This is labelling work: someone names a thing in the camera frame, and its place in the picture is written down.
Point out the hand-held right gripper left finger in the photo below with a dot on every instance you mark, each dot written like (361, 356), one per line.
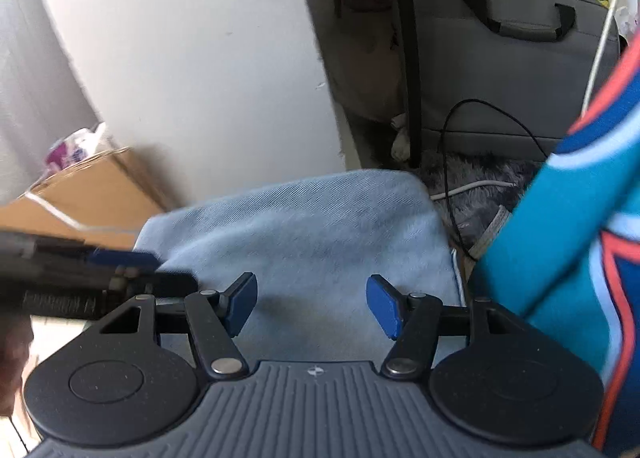
(242, 303)

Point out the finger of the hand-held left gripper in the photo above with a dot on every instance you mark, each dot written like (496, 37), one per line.
(170, 284)
(125, 259)

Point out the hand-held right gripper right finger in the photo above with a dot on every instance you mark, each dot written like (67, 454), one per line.
(385, 305)

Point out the light blue jeans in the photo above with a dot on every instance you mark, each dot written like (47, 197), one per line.
(300, 228)

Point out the person's left hand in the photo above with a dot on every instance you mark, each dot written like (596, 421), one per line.
(12, 358)

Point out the brown cardboard box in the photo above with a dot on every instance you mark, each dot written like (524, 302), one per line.
(90, 188)

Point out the pink white plastic packet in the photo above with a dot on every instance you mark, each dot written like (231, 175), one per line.
(70, 153)

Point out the grey fluffy rug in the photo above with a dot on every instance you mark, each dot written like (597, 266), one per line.
(495, 173)

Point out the teal blue orange jersey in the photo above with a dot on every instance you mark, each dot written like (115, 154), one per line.
(560, 218)

